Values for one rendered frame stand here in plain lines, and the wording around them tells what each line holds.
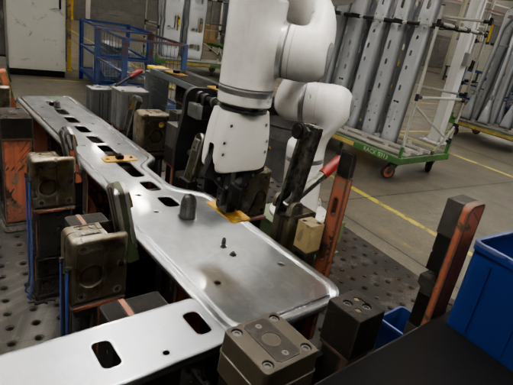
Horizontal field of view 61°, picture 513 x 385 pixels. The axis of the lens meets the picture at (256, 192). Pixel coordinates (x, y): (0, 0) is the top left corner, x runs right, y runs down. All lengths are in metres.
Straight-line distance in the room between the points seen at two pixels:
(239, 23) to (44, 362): 0.48
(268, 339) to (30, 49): 7.51
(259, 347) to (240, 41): 0.40
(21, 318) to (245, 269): 0.56
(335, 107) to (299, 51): 0.67
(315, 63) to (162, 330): 0.41
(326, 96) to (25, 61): 6.87
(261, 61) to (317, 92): 0.67
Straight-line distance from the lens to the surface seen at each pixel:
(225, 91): 0.66
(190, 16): 10.16
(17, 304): 1.16
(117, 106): 1.46
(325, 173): 0.87
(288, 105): 1.30
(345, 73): 5.80
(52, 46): 7.88
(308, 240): 0.77
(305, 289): 0.70
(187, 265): 0.71
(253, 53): 0.64
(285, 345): 0.50
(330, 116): 1.29
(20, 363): 0.56
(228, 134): 0.66
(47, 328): 1.08
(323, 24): 0.66
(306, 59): 0.63
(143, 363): 0.54
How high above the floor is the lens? 1.38
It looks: 21 degrees down
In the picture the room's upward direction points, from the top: 10 degrees clockwise
